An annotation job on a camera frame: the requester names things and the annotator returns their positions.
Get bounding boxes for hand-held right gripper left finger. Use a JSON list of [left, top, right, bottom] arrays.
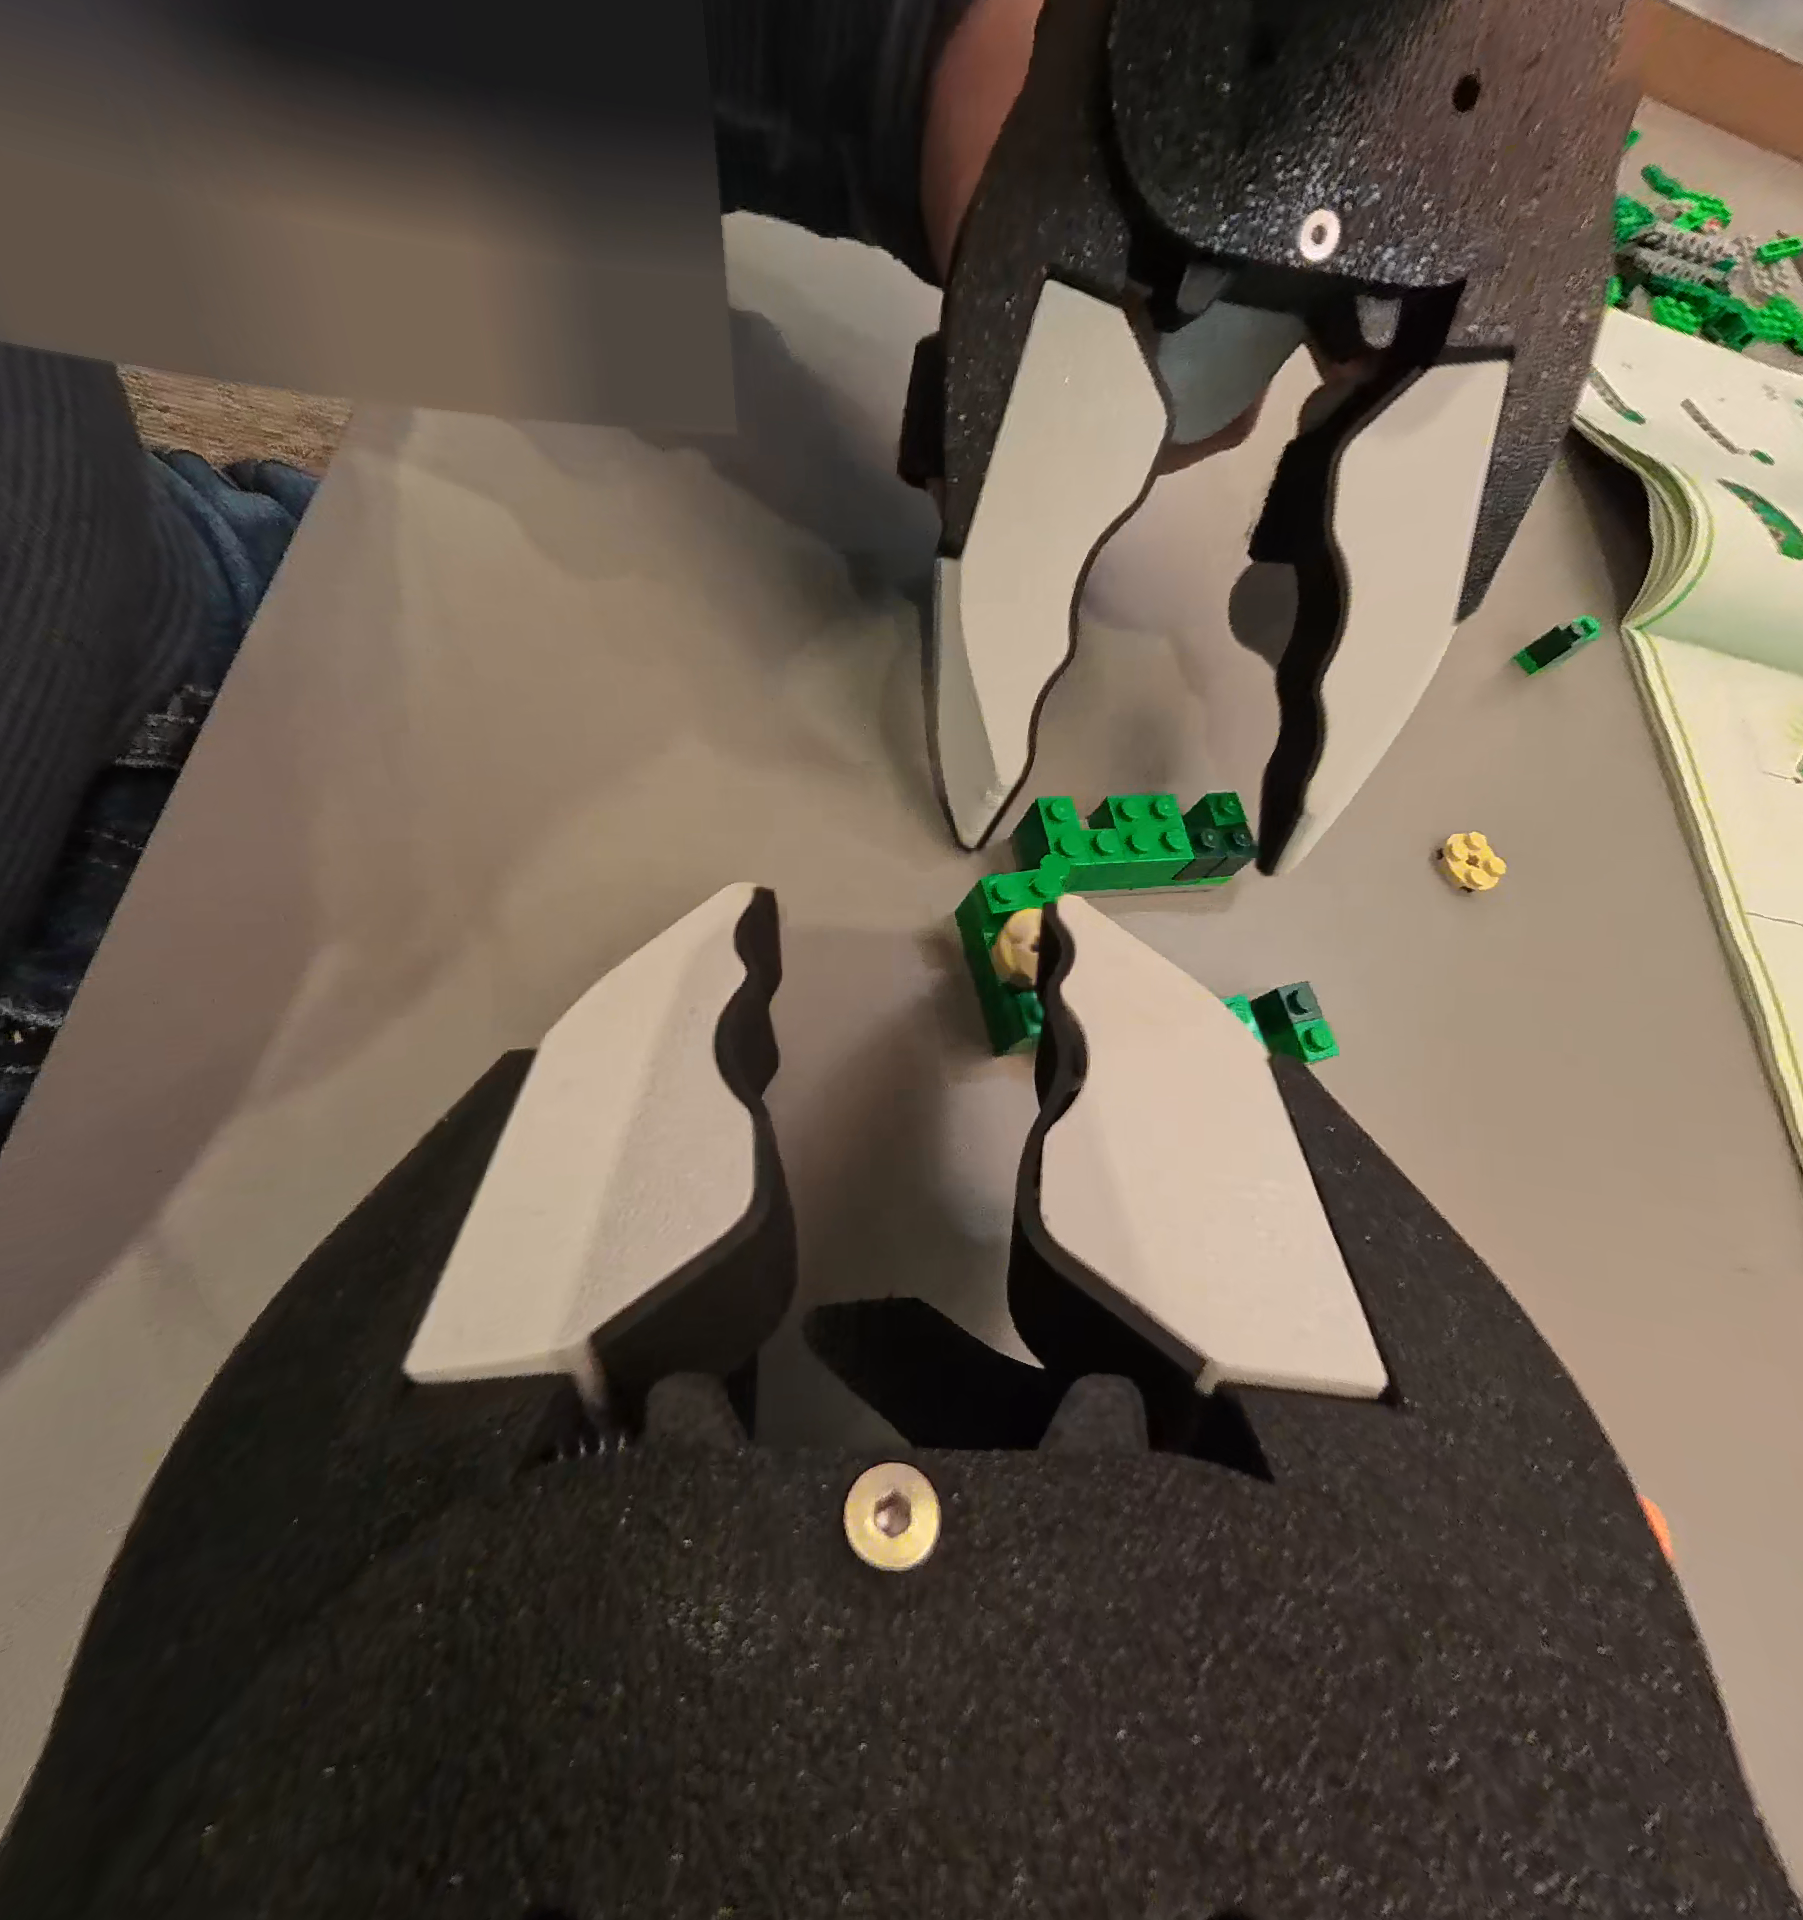
[[402, 880, 801, 1444]]

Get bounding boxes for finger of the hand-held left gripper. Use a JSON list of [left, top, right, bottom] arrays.
[[920, 278, 1190, 855], [1228, 343, 1514, 880]]

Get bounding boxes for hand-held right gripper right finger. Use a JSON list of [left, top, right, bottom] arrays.
[[1006, 894, 1396, 1409]]

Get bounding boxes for green toy brick assembly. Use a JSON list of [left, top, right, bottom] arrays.
[[956, 790, 1259, 1062]]

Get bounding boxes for person's left forearm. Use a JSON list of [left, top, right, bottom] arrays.
[[719, 0, 1045, 291]]

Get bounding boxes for toy brick instruction booklet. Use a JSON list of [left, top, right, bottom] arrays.
[[1568, 304, 1803, 1286]]

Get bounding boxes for pile of green toy bricks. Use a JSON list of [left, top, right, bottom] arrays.
[[1603, 126, 1803, 360]]

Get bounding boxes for person's blue jeans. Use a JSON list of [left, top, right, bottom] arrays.
[[0, 446, 310, 1278]]

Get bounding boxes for person's dark striped sweater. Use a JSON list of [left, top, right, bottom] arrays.
[[0, 332, 250, 1059]]

